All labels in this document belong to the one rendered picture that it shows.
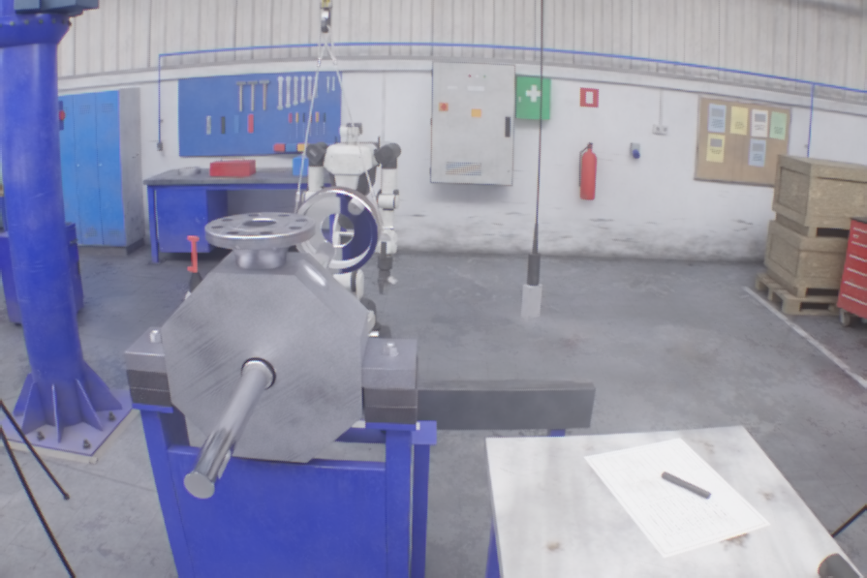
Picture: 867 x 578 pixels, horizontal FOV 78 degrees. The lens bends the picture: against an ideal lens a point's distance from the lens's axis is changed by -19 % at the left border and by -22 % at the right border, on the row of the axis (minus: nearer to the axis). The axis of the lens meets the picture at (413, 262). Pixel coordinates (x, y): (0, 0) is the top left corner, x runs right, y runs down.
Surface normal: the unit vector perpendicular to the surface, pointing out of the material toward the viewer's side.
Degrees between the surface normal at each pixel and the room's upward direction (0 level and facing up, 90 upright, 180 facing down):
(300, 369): 90
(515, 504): 0
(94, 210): 90
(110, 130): 90
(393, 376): 90
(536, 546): 0
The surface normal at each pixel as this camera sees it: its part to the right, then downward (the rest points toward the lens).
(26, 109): 0.55, 0.23
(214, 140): -0.05, 0.27
